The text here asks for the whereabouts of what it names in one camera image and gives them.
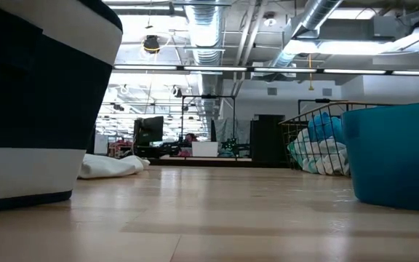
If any black hanging ceiling fixture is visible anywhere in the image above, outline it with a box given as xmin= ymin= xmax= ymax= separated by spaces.
xmin=143 ymin=34 xmax=161 ymax=55

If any person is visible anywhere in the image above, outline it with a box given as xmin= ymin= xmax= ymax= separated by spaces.
xmin=182 ymin=132 xmax=199 ymax=158

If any dark background robot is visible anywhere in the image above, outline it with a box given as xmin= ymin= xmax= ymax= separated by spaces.
xmin=219 ymin=137 xmax=251 ymax=158

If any grey fabric tarp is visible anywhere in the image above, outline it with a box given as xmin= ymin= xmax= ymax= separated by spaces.
xmin=215 ymin=118 xmax=252 ymax=145

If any light blue shirt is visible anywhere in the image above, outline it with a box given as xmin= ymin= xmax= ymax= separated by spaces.
xmin=292 ymin=127 xmax=351 ymax=176

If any teal cloth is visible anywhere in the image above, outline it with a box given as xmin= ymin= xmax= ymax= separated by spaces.
xmin=287 ymin=140 xmax=318 ymax=174

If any black cabinet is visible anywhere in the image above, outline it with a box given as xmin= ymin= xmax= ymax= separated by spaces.
xmin=250 ymin=114 xmax=286 ymax=164

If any white cloth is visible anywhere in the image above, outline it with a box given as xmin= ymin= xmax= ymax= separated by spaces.
xmin=77 ymin=153 xmax=151 ymax=180

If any teal plastic bin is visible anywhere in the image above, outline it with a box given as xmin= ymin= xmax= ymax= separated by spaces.
xmin=341 ymin=100 xmax=419 ymax=214

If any yellow hanging cord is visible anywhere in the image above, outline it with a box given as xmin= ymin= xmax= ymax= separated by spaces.
xmin=306 ymin=53 xmax=315 ymax=92

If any ribbed silver ventilation duct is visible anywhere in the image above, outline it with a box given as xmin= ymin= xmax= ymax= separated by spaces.
xmin=183 ymin=0 xmax=229 ymax=117
xmin=270 ymin=0 xmax=344 ymax=68

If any navy white striped fabric bin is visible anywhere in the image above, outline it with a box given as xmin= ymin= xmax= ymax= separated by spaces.
xmin=0 ymin=0 xmax=124 ymax=215

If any gold wire basket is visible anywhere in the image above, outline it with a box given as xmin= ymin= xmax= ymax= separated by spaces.
xmin=278 ymin=100 xmax=394 ymax=178

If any white box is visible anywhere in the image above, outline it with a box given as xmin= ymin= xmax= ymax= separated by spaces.
xmin=191 ymin=140 xmax=219 ymax=158

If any black background monitor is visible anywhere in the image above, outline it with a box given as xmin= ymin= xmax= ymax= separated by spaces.
xmin=132 ymin=115 xmax=165 ymax=147

